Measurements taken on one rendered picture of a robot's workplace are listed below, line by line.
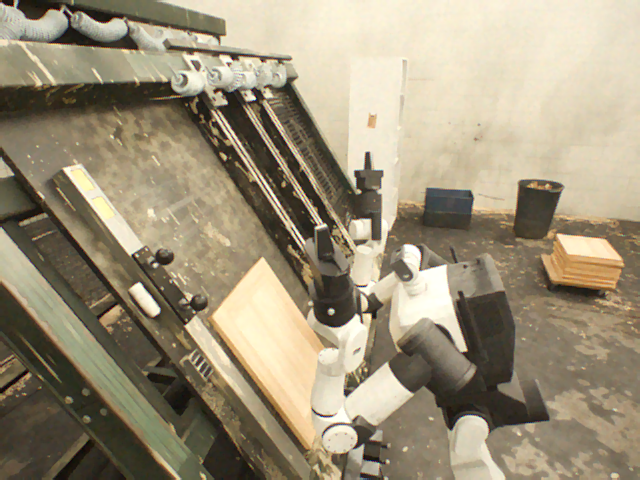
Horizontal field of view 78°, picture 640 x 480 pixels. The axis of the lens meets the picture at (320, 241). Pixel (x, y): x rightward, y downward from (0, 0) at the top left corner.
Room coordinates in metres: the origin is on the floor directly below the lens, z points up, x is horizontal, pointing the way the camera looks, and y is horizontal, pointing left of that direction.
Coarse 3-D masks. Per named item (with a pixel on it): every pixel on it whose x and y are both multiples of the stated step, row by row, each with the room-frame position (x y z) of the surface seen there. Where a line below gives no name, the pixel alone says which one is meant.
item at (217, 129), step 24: (240, 72) 1.48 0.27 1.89; (192, 96) 1.48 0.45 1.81; (216, 96) 1.49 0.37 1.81; (216, 120) 1.46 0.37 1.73; (216, 144) 1.47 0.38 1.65; (240, 144) 1.50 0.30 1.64; (240, 168) 1.45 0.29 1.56; (264, 192) 1.43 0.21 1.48; (264, 216) 1.43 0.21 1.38; (288, 240) 1.41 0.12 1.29
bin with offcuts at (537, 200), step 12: (528, 180) 4.95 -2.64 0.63; (540, 180) 4.93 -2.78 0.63; (528, 192) 4.58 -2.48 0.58; (540, 192) 4.50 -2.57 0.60; (552, 192) 4.45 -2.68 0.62; (516, 204) 4.76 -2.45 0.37; (528, 204) 4.57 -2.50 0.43; (540, 204) 4.50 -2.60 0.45; (552, 204) 4.51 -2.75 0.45; (516, 216) 4.73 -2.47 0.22; (528, 216) 4.57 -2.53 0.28; (540, 216) 4.51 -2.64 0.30; (552, 216) 4.56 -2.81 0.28; (516, 228) 4.69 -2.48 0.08; (528, 228) 4.56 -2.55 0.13; (540, 228) 4.52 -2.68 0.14
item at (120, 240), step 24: (72, 168) 0.83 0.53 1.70; (72, 192) 0.81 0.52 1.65; (96, 192) 0.84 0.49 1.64; (96, 216) 0.80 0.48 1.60; (120, 216) 0.84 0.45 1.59; (120, 240) 0.80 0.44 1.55; (120, 264) 0.79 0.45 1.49; (168, 312) 0.77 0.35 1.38; (192, 336) 0.76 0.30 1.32; (216, 360) 0.76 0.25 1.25; (216, 384) 0.75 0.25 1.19; (240, 384) 0.77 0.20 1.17; (240, 408) 0.74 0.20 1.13; (264, 408) 0.77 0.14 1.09; (264, 432) 0.73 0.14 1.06; (288, 456) 0.72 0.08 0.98
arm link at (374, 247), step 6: (384, 222) 1.27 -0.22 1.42; (384, 228) 1.25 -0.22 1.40; (384, 234) 1.25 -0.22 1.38; (372, 240) 1.30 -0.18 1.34; (378, 240) 1.26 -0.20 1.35; (384, 240) 1.25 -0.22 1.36; (360, 246) 1.29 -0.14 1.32; (366, 246) 1.29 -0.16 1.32; (372, 246) 1.28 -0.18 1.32; (378, 246) 1.25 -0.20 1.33; (360, 252) 1.25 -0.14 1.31; (366, 252) 1.25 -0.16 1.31; (372, 252) 1.25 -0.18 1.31; (378, 252) 1.25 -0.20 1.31; (360, 258) 1.24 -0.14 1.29; (366, 258) 1.24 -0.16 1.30; (372, 258) 1.25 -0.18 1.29
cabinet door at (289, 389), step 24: (264, 264) 1.22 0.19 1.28; (240, 288) 1.04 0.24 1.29; (264, 288) 1.14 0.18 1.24; (216, 312) 0.90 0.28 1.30; (240, 312) 0.97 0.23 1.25; (264, 312) 1.06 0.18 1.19; (288, 312) 1.16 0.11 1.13; (240, 336) 0.90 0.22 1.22; (264, 336) 0.98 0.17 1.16; (288, 336) 1.07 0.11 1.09; (312, 336) 1.17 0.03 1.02; (240, 360) 0.86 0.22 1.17; (264, 360) 0.92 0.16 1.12; (288, 360) 1.00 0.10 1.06; (312, 360) 1.09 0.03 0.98; (264, 384) 0.85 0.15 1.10; (288, 384) 0.93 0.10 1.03; (312, 384) 1.01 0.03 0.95; (288, 408) 0.86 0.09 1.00; (312, 432) 0.86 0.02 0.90
